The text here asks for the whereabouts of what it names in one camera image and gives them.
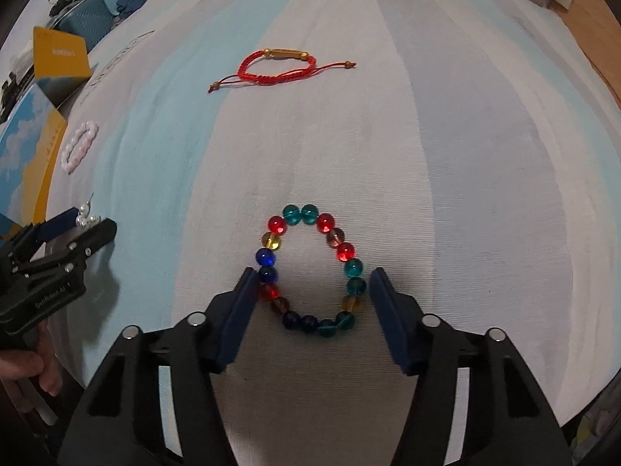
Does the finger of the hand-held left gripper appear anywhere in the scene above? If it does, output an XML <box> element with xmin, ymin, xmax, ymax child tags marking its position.
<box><xmin>29</xmin><ymin>218</ymin><xmax>118</xmax><ymax>278</ymax></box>
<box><xmin>19</xmin><ymin>208</ymin><xmax>82</xmax><ymax>249</ymax></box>

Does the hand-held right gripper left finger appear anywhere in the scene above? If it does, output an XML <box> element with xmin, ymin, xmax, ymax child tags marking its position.
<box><xmin>57</xmin><ymin>267</ymin><xmax>261</xmax><ymax>466</ymax></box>

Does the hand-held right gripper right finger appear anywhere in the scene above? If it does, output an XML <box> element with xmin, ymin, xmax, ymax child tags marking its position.
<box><xmin>369</xmin><ymin>267</ymin><xmax>573</xmax><ymax>466</ymax></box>

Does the white pearl bracelet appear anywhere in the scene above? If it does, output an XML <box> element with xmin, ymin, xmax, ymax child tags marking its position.
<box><xmin>75</xmin><ymin>194</ymin><xmax>101</xmax><ymax>228</ymax></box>

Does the blue and yellow cardboard box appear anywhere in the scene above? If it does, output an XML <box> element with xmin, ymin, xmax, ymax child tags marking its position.
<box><xmin>0</xmin><ymin>26</ymin><xmax>94</xmax><ymax>235</ymax></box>

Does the multicolour glass bead bracelet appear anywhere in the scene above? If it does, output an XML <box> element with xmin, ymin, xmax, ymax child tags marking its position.
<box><xmin>255</xmin><ymin>204</ymin><xmax>366</xmax><ymax>341</ymax></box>

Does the person's left hand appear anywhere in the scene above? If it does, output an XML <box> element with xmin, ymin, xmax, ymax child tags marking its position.
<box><xmin>0</xmin><ymin>323</ymin><xmax>65</xmax><ymax>397</ymax></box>

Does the striped blanket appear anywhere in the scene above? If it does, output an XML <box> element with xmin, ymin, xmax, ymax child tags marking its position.
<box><xmin>46</xmin><ymin>0</ymin><xmax>621</xmax><ymax>428</ymax></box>

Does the teal suitcase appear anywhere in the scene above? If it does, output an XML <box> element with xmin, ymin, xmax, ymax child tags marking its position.
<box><xmin>46</xmin><ymin>0</ymin><xmax>124</xmax><ymax>54</ymax></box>

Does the wooden headboard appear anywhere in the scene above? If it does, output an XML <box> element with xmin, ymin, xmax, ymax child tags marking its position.
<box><xmin>548</xmin><ymin>0</ymin><xmax>621</xmax><ymax>108</ymax></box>

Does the pink bead bracelet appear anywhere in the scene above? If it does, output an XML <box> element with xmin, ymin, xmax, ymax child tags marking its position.
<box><xmin>61</xmin><ymin>120</ymin><xmax>100</xmax><ymax>176</ymax></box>

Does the red cord bracelet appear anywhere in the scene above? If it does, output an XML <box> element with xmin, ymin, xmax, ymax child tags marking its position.
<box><xmin>210</xmin><ymin>47</ymin><xmax>356</xmax><ymax>93</ymax></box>

